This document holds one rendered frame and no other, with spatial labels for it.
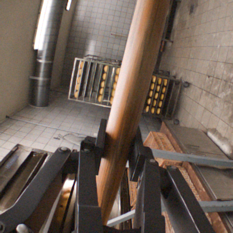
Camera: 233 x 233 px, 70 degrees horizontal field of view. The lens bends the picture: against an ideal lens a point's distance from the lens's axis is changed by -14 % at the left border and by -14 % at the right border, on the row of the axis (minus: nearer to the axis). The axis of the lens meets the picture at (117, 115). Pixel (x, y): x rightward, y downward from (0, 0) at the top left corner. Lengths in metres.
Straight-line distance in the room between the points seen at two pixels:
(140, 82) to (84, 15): 5.21
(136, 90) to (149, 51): 0.04
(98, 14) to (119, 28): 0.68
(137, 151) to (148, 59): 0.08
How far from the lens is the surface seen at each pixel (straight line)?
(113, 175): 0.21
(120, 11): 5.31
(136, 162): 0.17
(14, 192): 1.62
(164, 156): 1.24
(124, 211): 1.58
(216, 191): 1.18
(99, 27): 5.25
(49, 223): 1.22
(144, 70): 0.17
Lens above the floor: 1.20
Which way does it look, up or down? 4 degrees down
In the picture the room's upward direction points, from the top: 79 degrees counter-clockwise
